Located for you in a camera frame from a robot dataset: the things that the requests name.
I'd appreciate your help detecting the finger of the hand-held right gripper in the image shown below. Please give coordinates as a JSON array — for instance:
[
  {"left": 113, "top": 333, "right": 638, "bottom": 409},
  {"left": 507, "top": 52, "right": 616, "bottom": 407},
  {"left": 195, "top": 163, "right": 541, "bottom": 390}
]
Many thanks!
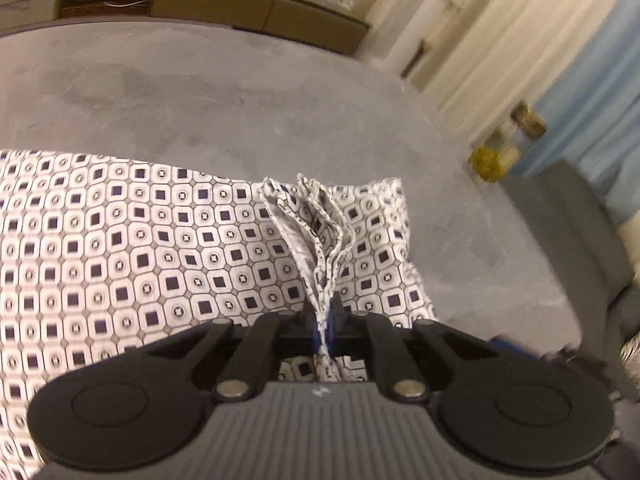
[{"left": 492, "top": 337, "right": 581, "bottom": 362}]

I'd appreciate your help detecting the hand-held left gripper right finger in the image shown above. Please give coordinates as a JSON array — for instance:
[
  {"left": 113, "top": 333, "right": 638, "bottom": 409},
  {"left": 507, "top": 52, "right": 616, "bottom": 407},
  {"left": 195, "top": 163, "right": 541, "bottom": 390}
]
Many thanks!
[{"left": 327, "top": 295, "right": 501, "bottom": 403}]

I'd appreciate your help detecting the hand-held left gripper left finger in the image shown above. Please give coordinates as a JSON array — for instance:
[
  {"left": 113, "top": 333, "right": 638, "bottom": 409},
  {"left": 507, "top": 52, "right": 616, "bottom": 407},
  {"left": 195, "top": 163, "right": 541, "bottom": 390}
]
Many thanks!
[{"left": 142, "top": 302, "right": 321, "bottom": 403}]

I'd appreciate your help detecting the black white patterned garment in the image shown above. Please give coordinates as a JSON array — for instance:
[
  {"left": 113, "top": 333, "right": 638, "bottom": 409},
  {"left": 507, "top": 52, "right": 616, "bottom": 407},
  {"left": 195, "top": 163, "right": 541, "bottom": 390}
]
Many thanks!
[{"left": 0, "top": 147, "right": 441, "bottom": 480}]

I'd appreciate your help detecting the grey sofa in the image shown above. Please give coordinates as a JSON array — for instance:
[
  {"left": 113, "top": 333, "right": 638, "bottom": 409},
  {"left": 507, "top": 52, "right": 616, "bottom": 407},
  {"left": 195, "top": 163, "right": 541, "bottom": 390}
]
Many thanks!
[{"left": 502, "top": 160, "right": 640, "bottom": 396}]

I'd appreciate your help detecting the glass jar with yellow flowers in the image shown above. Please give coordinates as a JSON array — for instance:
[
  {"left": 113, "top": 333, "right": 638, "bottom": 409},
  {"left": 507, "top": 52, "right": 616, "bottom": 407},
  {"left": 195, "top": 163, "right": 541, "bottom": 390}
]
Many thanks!
[{"left": 467, "top": 127, "right": 523, "bottom": 186}]

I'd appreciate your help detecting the blue curtain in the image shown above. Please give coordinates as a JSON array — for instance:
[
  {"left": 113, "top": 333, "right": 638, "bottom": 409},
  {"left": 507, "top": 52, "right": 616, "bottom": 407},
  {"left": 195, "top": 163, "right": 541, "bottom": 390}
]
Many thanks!
[{"left": 520, "top": 0, "right": 640, "bottom": 226}]

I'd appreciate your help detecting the long grey brown cabinet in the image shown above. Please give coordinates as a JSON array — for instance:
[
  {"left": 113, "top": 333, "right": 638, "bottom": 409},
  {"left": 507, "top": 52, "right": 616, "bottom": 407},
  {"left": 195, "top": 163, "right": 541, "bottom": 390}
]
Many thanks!
[{"left": 0, "top": 0, "right": 371, "bottom": 58}]

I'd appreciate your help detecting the cream curtain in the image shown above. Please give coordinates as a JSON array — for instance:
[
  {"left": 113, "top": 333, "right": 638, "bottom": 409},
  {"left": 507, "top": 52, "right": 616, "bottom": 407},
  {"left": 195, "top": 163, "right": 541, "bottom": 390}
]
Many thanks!
[{"left": 440, "top": 0, "right": 631, "bottom": 146}]

